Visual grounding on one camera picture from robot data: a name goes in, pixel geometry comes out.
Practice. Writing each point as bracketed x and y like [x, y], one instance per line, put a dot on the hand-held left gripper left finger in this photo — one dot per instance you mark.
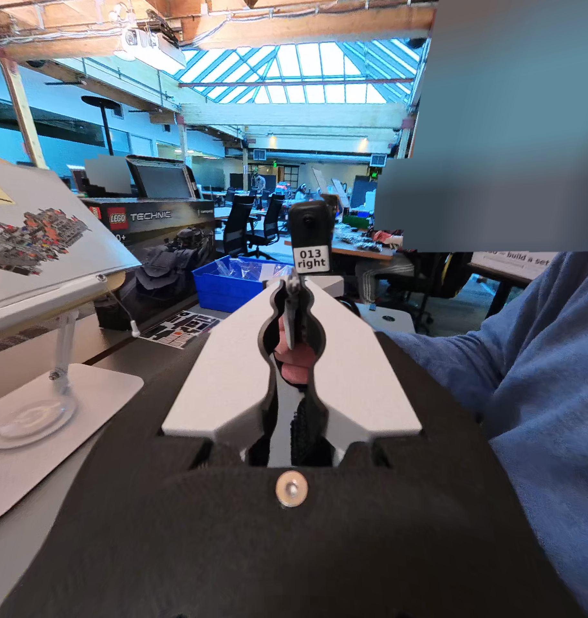
[216, 386]

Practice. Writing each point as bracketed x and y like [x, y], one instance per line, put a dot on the black monitor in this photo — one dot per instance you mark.
[161, 178]

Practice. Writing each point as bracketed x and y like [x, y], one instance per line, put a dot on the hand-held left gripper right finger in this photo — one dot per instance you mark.
[366, 386]

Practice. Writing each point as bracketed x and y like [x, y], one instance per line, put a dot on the black office chair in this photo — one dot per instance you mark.
[238, 227]
[267, 227]

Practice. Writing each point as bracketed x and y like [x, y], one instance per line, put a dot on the white ceiling projector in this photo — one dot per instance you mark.
[149, 48]

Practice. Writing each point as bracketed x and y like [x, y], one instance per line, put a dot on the person's right forearm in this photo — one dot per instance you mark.
[443, 357]

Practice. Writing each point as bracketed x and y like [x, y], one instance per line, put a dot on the person's right hand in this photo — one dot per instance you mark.
[298, 368]

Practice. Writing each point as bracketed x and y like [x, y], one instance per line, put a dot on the clear plastic parts bags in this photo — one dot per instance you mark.
[240, 268]

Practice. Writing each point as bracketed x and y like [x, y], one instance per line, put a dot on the white book stand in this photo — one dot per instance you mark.
[105, 396]

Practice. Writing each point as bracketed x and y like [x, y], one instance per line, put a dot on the wooden background table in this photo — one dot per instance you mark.
[361, 247]

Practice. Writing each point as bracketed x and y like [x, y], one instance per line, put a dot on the blue plastic bin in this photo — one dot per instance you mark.
[216, 292]

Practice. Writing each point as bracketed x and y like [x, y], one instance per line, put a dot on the lego instruction booklet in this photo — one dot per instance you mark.
[43, 241]

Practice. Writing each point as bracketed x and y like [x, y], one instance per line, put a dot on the black striped jacket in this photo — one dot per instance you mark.
[395, 277]

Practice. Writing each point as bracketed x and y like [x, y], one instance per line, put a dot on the white sign with black pattern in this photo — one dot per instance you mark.
[511, 265]

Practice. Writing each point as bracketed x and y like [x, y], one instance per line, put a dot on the black standing lamp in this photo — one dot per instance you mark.
[103, 104]

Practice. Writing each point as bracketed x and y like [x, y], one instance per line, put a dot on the dark grey lego connector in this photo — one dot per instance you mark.
[294, 289]

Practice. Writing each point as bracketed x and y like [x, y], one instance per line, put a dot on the lego sticker sheet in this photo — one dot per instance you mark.
[178, 330]

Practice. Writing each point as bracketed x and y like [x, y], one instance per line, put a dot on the black lego set box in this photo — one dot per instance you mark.
[154, 227]

